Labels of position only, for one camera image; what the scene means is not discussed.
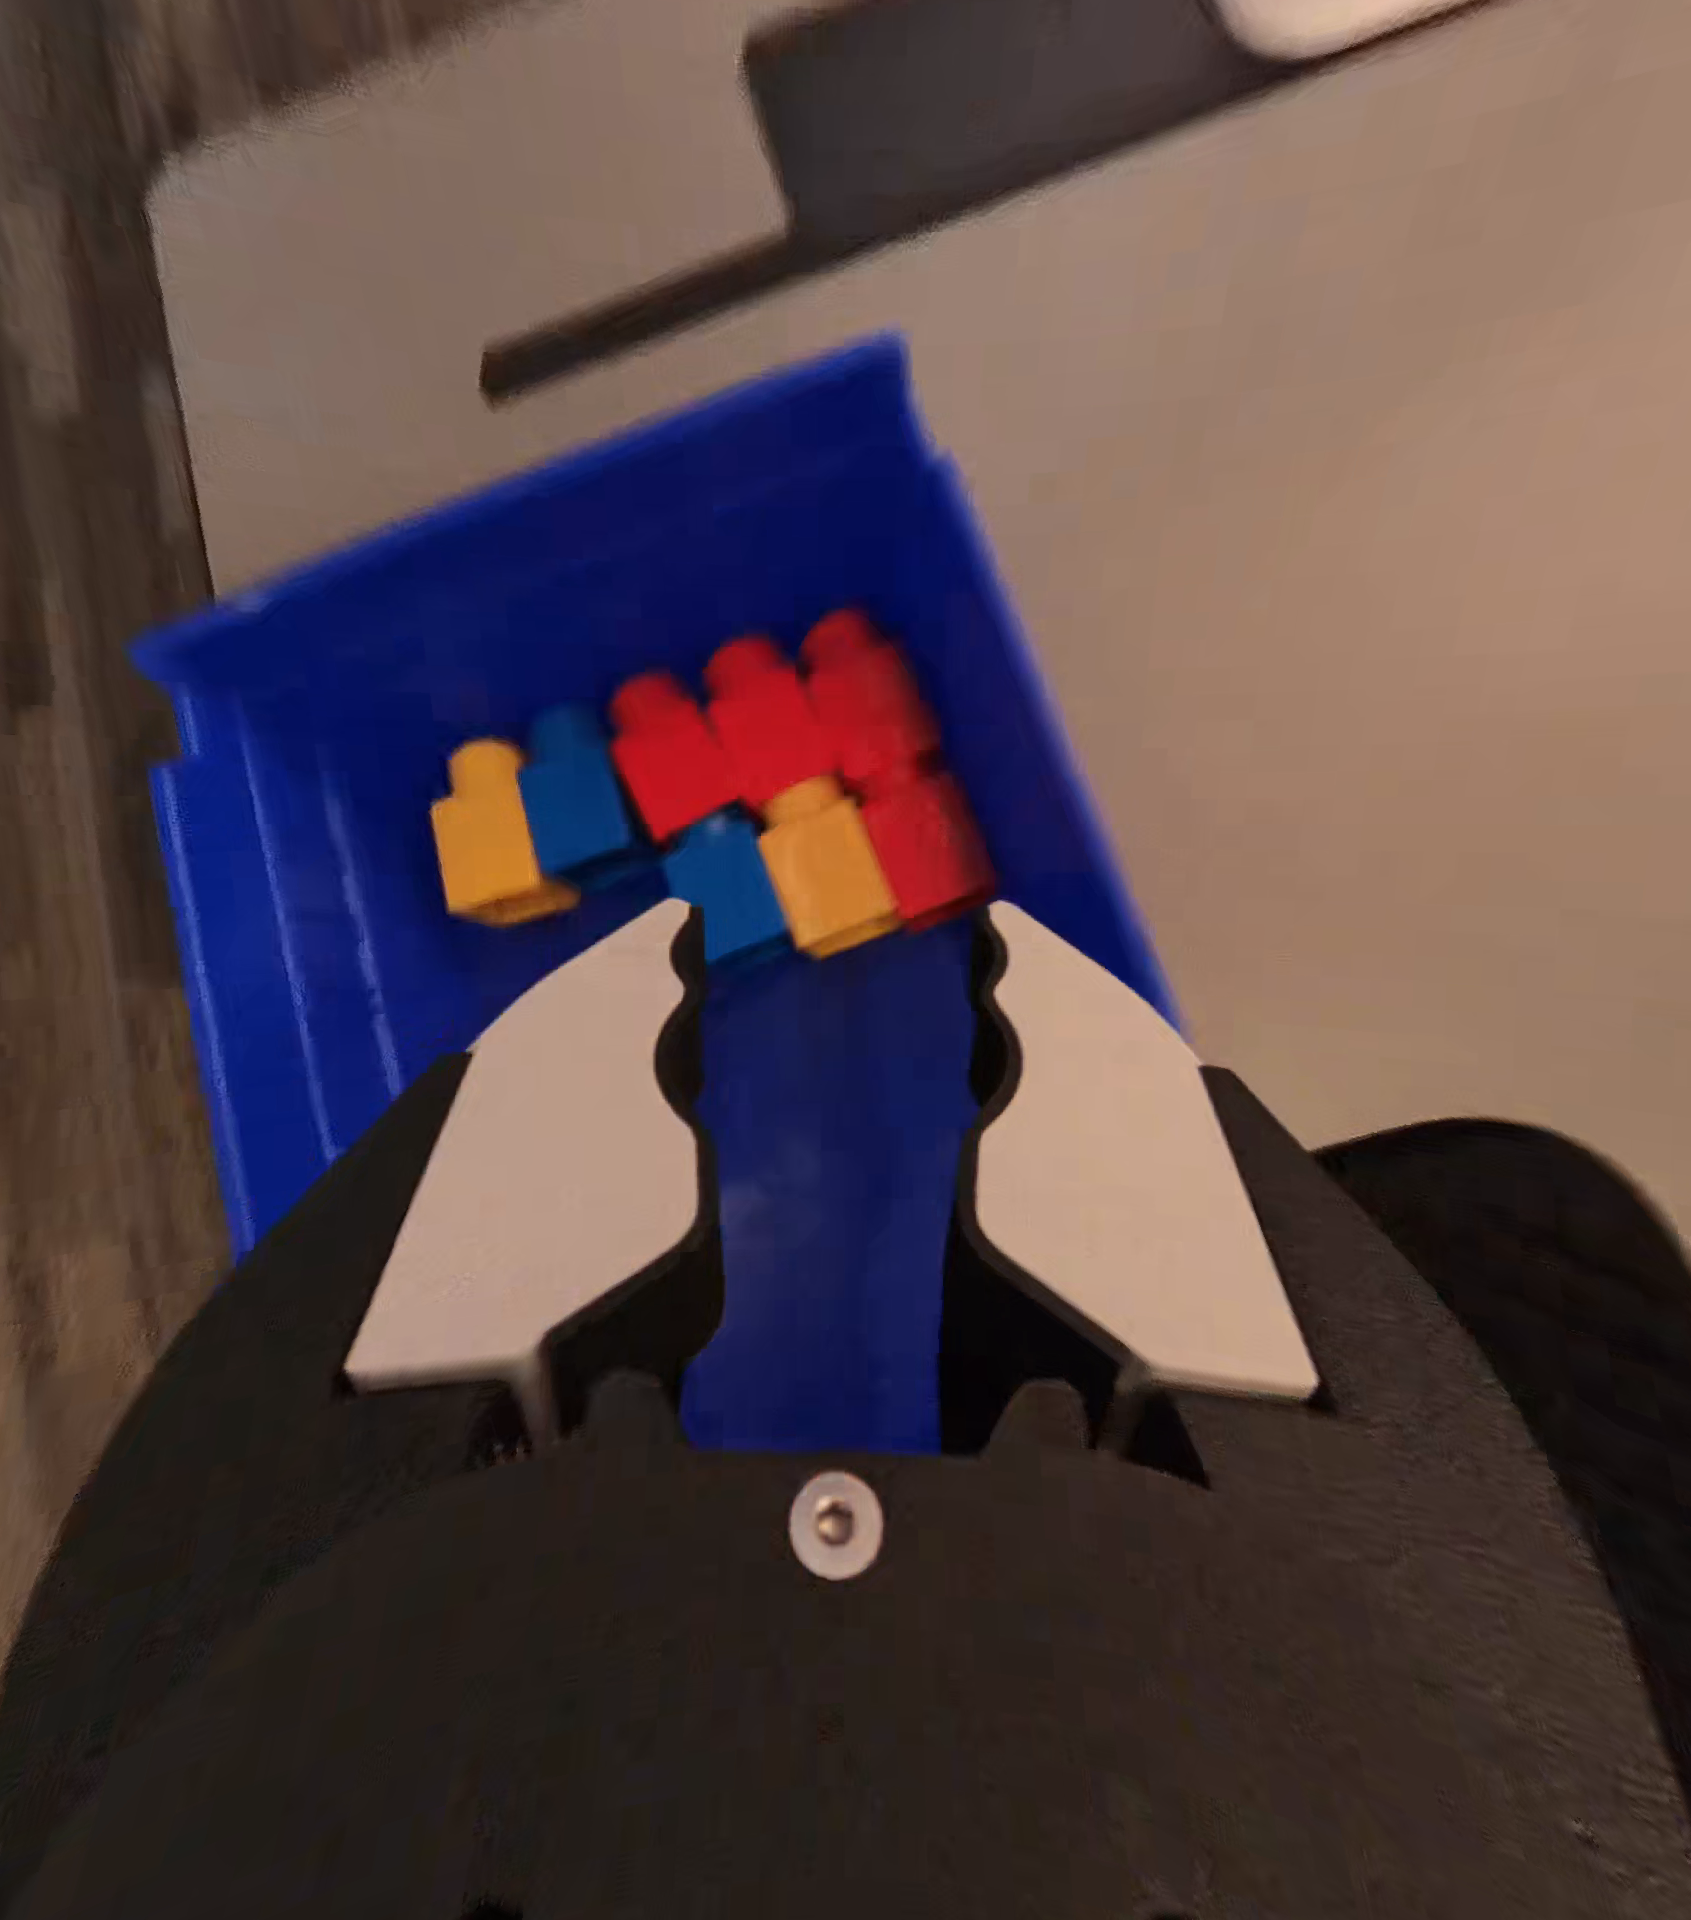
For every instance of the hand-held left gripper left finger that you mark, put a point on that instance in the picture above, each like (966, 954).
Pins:
(543, 1189)

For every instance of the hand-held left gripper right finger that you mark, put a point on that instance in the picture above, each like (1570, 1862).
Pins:
(1128, 1200)

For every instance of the blue plastic bin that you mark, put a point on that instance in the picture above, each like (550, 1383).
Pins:
(334, 933)

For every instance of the blue toy block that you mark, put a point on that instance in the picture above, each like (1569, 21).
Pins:
(731, 893)

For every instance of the pile of coloured blocks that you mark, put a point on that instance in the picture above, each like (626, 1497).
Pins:
(725, 724)

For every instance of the black mesh cushion pad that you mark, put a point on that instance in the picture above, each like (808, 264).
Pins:
(1534, 1348)

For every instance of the dark grey table strip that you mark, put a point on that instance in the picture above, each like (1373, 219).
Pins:
(603, 333)

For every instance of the black rubber mat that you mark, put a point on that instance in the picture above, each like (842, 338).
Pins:
(964, 120)

